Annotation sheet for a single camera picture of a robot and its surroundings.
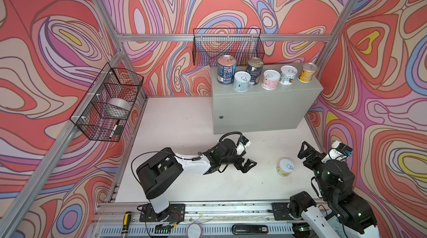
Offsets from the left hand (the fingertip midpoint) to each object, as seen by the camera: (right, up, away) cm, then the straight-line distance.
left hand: (252, 158), depth 80 cm
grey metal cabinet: (+22, +25, +9) cm, 34 cm away
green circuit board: (-41, -29, -8) cm, 51 cm away
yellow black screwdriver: (-57, -24, -10) cm, 62 cm away
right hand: (+21, +7, -14) cm, 26 cm away
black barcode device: (-4, -25, -14) cm, 29 cm away
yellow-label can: (+17, -5, +2) cm, 18 cm away
